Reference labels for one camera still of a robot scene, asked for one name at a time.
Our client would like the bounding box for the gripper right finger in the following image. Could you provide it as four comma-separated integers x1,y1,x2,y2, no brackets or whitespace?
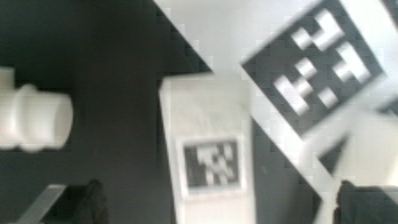
337,181,398,224

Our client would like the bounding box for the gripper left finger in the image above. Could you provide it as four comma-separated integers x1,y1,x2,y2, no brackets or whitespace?
17,180,109,224

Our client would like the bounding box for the white table leg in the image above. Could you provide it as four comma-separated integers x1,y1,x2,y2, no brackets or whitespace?
161,73,257,224
0,66,74,153

